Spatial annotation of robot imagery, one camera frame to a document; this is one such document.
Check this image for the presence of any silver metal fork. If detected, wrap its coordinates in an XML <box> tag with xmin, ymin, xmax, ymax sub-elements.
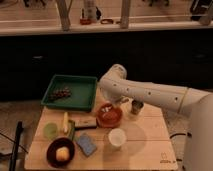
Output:
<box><xmin>101</xmin><ymin>104</ymin><xmax>114</xmax><ymax>113</ymax></box>

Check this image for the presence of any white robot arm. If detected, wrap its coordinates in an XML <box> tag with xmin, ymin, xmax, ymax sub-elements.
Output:
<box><xmin>99</xmin><ymin>64</ymin><xmax>213</xmax><ymax>171</ymax></box>

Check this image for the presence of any green plastic tray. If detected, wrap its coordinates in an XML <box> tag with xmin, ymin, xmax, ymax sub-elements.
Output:
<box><xmin>41</xmin><ymin>75</ymin><xmax>97</xmax><ymax>112</ymax></box>

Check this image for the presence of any dark metal cup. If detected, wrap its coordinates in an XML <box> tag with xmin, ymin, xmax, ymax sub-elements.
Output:
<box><xmin>131</xmin><ymin>100</ymin><xmax>144</xmax><ymax>115</ymax></box>

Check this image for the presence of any orange bowl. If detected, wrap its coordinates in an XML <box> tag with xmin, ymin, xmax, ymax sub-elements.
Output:
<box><xmin>96</xmin><ymin>103</ymin><xmax>123</xmax><ymax>128</ymax></box>

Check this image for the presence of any white cup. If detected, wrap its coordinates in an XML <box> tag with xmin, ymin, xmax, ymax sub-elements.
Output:
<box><xmin>108</xmin><ymin>128</ymin><xmax>127</xmax><ymax>148</ymax></box>

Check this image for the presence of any brown block eraser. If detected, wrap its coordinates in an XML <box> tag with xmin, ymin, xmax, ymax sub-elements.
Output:
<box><xmin>75</xmin><ymin>117</ymin><xmax>97</xmax><ymax>130</ymax></box>

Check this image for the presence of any blue sponge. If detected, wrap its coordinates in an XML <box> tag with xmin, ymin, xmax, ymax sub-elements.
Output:
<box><xmin>76</xmin><ymin>133</ymin><xmax>97</xmax><ymax>157</ymax></box>

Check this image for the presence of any green flat item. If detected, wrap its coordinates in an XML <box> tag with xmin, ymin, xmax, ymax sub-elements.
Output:
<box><xmin>68</xmin><ymin>120</ymin><xmax>75</xmax><ymax>141</ymax></box>

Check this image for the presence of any yellow banana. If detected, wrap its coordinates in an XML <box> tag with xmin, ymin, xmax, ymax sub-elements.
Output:
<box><xmin>63</xmin><ymin>112</ymin><xmax>69</xmax><ymax>134</ymax></box>

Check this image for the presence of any green plastic cup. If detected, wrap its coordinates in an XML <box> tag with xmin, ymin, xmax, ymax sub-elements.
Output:
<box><xmin>43</xmin><ymin>123</ymin><xmax>58</xmax><ymax>140</ymax></box>

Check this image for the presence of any yellow apple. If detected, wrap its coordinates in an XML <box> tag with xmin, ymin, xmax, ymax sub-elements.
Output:
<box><xmin>56</xmin><ymin>147</ymin><xmax>70</xmax><ymax>162</ymax></box>

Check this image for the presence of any dark brown plate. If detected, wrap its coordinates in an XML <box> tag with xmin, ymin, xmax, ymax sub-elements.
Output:
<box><xmin>46</xmin><ymin>138</ymin><xmax>75</xmax><ymax>168</ymax></box>

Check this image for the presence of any red object on shelf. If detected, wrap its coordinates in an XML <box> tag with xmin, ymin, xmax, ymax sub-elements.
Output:
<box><xmin>80</xmin><ymin>18</ymin><xmax>92</xmax><ymax>25</ymax></box>

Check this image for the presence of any white bottle on shelf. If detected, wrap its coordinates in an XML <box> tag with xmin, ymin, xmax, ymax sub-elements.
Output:
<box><xmin>84</xmin><ymin>0</ymin><xmax>97</xmax><ymax>23</ymax></box>

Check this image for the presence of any black stand pole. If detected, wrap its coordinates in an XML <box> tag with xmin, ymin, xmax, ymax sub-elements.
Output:
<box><xmin>9</xmin><ymin>121</ymin><xmax>23</xmax><ymax>171</ymax></box>

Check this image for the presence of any black floor cable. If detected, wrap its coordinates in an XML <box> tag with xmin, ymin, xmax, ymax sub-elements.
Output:
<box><xmin>169</xmin><ymin>131</ymin><xmax>193</xmax><ymax>140</ymax></box>

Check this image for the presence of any dark ring on shelf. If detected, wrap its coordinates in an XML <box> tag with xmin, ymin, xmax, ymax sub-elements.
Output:
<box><xmin>100</xmin><ymin>18</ymin><xmax>115</xmax><ymax>25</ymax></box>

